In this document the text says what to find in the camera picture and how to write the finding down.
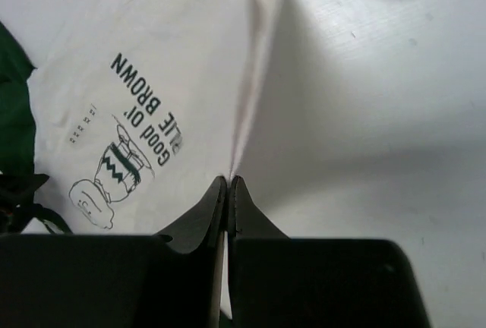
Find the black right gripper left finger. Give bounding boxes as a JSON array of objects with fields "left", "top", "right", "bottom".
[{"left": 156, "top": 176, "right": 227, "bottom": 254}]

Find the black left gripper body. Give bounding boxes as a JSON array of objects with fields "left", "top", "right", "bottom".
[{"left": 1, "top": 174, "right": 71, "bottom": 235}]

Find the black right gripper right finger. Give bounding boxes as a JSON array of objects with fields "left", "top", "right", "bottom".
[{"left": 227, "top": 176, "right": 289, "bottom": 239}]

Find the white green raglan t-shirt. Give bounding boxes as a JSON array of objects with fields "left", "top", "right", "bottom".
[{"left": 0, "top": 0, "right": 289, "bottom": 328}]

